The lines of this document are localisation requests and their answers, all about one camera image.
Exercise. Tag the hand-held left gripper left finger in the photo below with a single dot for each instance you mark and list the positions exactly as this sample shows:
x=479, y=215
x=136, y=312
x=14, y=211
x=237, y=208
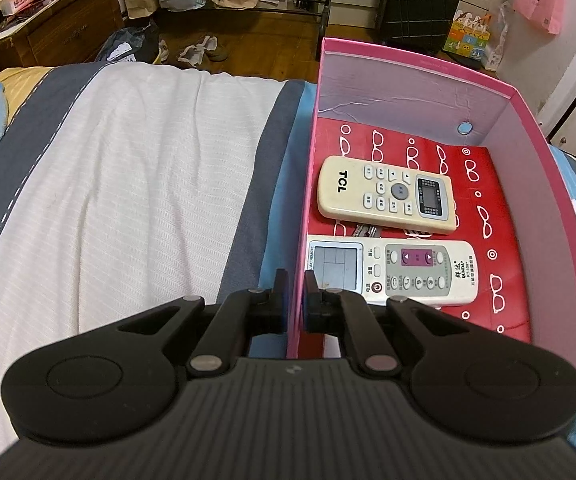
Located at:
x=284, y=305

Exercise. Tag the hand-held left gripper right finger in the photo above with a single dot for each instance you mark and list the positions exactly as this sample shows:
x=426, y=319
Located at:
x=310, y=305

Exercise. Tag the cream remote control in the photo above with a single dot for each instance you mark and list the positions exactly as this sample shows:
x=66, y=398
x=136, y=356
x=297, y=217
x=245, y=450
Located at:
x=343, y=185

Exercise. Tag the pink cardboard box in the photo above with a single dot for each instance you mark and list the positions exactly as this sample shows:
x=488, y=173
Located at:
x=543, y=200

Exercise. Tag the white remote control purple buttons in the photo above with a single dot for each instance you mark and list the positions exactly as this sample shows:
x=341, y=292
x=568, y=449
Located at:
x=448, y=270

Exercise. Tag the red glasses-print paper box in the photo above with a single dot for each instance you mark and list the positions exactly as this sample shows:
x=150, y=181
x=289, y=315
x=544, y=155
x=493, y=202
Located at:
x=498, y=240

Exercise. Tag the striped bed sheet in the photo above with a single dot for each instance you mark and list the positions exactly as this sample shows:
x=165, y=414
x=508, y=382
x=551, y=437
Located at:
x=118, y=185

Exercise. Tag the clear plastic bag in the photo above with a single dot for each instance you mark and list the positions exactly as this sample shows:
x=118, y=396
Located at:
x=499, y=35

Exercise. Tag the colourful gift bag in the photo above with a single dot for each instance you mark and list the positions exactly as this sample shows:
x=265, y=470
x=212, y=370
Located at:
x=468, y=40

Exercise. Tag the dark plastic bag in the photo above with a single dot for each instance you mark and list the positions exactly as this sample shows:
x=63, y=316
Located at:
x=125, y=45

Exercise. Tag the pink paper bag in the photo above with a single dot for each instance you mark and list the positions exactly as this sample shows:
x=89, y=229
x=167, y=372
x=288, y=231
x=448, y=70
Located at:
x=540, y=2

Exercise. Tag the black suitcase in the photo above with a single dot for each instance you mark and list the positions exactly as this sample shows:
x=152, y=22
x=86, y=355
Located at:
x=418, y=5

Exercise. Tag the wooden nightstand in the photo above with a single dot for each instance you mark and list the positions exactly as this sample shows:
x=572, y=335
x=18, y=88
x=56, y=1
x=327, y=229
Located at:
x=58, y=30

